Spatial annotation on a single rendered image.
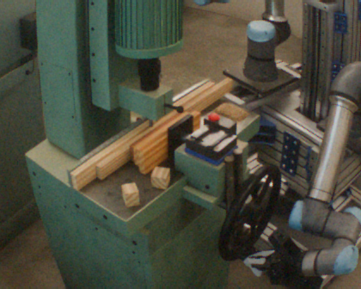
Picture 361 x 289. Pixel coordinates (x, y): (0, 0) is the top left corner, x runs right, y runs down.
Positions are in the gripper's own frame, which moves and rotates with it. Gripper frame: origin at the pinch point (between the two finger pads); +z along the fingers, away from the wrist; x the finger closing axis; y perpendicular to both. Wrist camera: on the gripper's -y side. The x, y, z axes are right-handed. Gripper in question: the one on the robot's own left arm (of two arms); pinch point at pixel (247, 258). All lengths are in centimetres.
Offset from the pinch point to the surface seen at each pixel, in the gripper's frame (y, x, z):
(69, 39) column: -71, -2, 30
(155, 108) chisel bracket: -42.9, 5.9, 16.2
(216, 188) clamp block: -20.5, 3.7, 4.9
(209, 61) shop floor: -19, 218, 179
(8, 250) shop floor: 4, -17, 146
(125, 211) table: -26.0, -16.3, 15.3
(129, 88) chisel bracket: -50, 6, 23
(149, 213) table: -22.3, -11.0, 14.4
